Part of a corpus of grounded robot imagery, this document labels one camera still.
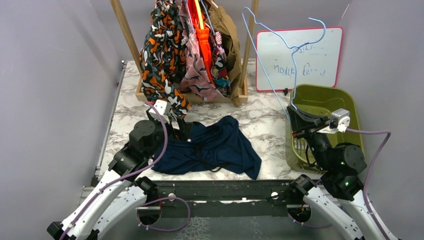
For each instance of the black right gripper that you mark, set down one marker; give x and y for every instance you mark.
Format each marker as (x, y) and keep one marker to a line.
(305, 122)

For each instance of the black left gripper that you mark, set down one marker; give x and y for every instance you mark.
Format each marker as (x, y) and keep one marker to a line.
(181, 133)

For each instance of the navy blue shorts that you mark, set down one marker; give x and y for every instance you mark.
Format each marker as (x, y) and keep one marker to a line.
(221, 145)

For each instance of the light blue wire hanger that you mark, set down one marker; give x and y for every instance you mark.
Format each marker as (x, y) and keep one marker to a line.
(294, 49)

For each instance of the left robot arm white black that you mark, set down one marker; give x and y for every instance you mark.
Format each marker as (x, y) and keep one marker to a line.
(121, 189)

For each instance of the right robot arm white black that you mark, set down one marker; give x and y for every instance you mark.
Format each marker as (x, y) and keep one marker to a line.
(354, 217)

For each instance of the colourful patterned shorts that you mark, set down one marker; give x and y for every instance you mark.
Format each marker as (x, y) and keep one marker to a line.
(219, 71)

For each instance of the tan khaki shorts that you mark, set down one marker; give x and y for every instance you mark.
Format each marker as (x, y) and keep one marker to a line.
(224, 24)

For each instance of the olive green plastic basket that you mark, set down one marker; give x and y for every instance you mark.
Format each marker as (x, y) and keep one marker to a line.
(316, 100)

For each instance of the pink patterned garment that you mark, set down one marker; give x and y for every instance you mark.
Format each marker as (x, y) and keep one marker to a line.
(195, 79)

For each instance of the wooden clothes rack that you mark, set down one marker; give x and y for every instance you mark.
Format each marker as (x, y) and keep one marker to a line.
(127, 23)

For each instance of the pink framed whiteboard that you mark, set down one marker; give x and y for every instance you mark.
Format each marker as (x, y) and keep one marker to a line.
(317, 64)

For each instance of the camouflage orange black garment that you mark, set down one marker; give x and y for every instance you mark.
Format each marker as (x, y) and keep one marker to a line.
(163, 59)

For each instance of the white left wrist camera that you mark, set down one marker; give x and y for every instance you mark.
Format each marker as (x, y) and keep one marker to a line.
(162, 109)

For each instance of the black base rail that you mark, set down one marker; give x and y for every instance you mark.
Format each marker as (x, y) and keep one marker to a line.
(220, 198)

